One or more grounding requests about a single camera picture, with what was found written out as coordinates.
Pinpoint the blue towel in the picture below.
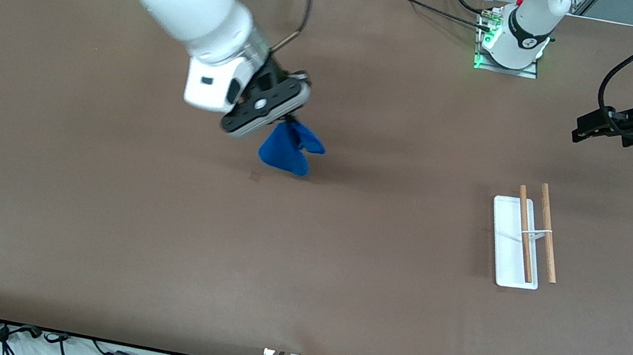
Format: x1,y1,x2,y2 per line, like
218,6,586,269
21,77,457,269
255,115,330,181

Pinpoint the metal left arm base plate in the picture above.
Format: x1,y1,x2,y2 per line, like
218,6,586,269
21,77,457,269
472,4,548,80

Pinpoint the thin black table cable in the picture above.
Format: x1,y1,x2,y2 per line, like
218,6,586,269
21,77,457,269
347,0,501,32

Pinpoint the thick black table cable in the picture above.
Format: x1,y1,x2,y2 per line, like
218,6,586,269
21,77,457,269
439,0,491,19

